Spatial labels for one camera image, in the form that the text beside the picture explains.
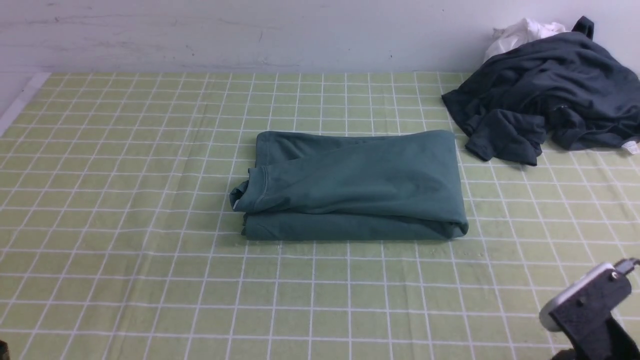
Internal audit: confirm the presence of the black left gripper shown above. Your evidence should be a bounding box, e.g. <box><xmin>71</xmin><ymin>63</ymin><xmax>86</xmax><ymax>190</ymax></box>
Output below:
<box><xmin>0</xmin><ymin>340</ymin><xmax>10</xmax><ymax>360</ymax></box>

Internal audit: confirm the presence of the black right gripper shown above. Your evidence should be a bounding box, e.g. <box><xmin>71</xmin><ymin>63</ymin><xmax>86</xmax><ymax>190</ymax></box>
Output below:
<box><xmin>550</xmin><ymin>271</ymin><xmax>640</xmax><ymax>360</ymax></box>

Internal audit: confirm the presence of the green long-sleeve shirt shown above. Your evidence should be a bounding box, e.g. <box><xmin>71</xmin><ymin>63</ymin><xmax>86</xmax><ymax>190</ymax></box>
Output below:
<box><xmin>229</xmin><ymin>130</ymin><xmax>469</xmax><ymax>242</ymax></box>

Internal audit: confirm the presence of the green checkered tablecloth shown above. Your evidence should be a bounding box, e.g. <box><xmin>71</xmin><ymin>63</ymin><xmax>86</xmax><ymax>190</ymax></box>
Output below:
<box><xmin>0</xmin><ymin>72</ymin><xmax>639</xmax><ymax>360</ymax></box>

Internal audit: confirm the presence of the dark grey crumpled garment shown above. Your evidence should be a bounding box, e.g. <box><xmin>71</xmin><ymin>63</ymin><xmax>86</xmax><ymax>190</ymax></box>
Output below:
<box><xmin>442</xmin><ymin>16</ymin><xmax>640</xmax><ymax>166</ymax></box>

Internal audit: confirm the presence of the white crumpled garment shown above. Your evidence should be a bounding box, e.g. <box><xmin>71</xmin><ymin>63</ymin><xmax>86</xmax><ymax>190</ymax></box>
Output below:
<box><xmin>483</xmin><ymin>18</ymin><xmax>567</xmax><ymax>62</ymax></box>

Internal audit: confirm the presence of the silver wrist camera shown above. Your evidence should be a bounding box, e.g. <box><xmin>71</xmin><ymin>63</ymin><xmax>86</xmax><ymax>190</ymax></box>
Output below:
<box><xmin>538</xmin><ymin>257</ymin><xmax>639</xmax><ymax>332</ymax></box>

